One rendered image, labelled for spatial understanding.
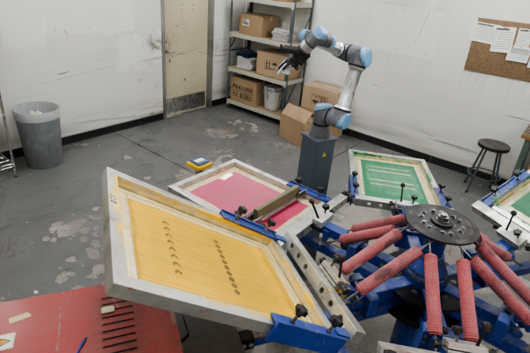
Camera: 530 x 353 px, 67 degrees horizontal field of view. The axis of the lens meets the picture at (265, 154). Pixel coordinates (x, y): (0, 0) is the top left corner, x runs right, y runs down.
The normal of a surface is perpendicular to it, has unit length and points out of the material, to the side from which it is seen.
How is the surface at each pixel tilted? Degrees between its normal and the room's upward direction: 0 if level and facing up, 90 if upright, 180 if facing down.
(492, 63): 90
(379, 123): 90
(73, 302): 0
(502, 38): 88
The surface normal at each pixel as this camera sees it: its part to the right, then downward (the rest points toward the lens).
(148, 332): 0.08, -0.91
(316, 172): 0.52, 0.40
